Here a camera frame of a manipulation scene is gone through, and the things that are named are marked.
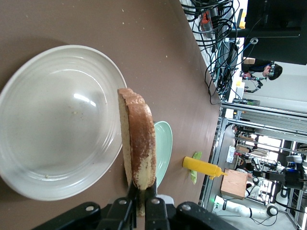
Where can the wooden box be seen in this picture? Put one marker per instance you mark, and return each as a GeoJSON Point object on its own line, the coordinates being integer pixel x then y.
{"type": "Point", "coordinates": [233, 184]}

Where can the mint green plate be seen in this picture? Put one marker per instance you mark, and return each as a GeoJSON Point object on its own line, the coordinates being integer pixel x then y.
{"type": "Point", "coordinates": [165, 148]}

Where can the black monitor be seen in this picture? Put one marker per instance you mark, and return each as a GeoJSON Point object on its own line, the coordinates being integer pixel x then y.
{"type": "Point", "coordinates": [275, 24]}

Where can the yellow squeeze bottle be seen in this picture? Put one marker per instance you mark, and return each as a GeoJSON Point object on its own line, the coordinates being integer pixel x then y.
{"type": "Point", "coordinates": [199, 166]}

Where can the white humanoid robot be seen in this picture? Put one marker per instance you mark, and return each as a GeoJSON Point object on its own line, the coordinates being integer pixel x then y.
{"type": "Point", "coordinates": [254, 189]}

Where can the beige plate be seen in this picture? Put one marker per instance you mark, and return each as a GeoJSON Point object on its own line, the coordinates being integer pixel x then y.
{"type": "Point", "coordinates": [55, 119]}

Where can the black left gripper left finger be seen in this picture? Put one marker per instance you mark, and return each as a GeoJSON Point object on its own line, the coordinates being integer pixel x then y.
{"type": "Point", "coordinates": [120, 215]}

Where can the brown table cover sheet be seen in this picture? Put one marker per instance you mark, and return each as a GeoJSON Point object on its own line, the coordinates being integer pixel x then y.
{"type": "Point", "coordinates": [156, 36]}

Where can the green lettuce leaf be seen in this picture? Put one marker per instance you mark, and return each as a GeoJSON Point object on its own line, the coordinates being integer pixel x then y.
{"type": "Point", "coordinates": [197, 155]}

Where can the person with black hair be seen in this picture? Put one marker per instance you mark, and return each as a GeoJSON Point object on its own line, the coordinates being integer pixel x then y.
{"type": "Point", "coordinates": [275, 72]}

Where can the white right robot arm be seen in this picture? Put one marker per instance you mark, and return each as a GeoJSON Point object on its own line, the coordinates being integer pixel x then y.
{"type": "Point", "coordinates": [239, 208]}

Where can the dark mobile robot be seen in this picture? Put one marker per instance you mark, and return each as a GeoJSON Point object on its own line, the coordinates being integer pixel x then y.
{"type": "Point", "coordinates": [292, 177]}

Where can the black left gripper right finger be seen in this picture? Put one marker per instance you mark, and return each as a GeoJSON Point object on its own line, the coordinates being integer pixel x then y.
{"type": "Point", "coordinates": [156, 215]}

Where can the brown bread slice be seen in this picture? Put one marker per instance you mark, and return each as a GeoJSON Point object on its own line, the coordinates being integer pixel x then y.
{"type": "Point", "coordinates": [141, 139]}

